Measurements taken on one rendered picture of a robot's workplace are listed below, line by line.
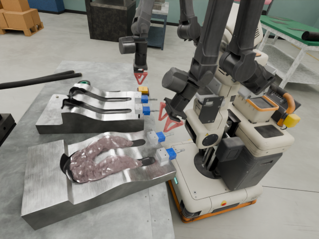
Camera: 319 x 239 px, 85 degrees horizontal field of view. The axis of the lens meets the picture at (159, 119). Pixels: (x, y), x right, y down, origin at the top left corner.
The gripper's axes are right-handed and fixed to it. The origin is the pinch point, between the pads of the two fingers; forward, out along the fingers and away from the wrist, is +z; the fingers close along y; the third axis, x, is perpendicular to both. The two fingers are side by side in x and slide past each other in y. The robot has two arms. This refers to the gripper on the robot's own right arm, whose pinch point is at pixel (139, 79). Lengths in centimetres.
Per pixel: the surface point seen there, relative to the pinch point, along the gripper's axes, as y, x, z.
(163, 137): 28.3, 9.8, 14.1
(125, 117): 16.0, -7.3, 12.5
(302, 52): -153, 260, 23
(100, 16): -396, -65, 46
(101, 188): 52, -15, 13
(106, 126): 17.3, -16.5, 17.1
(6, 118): 2, -69, 24
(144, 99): 2.0, 2.8, 10.6
